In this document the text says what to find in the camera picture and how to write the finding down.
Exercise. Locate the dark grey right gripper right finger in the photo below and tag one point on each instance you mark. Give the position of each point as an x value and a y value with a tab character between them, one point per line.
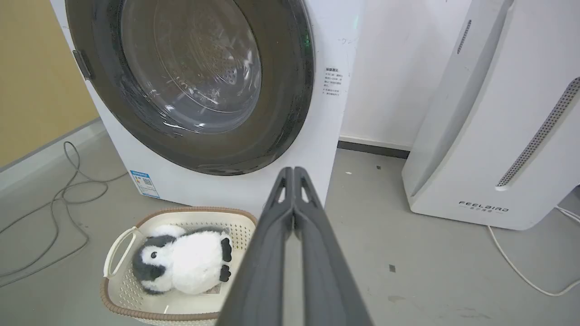
326	271

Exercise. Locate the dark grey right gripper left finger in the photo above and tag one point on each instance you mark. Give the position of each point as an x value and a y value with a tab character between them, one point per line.
263	267

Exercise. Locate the white front-load washing machine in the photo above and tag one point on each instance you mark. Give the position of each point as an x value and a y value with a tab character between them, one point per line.
290	149

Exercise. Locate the dark round washing machine door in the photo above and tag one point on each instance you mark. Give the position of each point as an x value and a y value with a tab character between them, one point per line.
195	81

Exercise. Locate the white grey plush penguin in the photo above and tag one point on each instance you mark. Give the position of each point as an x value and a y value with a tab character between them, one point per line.
190	262

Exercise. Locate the cream laundry basket brown rim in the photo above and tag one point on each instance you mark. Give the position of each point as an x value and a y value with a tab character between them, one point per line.
181	303

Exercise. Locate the white air purifier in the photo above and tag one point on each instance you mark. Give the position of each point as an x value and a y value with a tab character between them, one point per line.
498	127

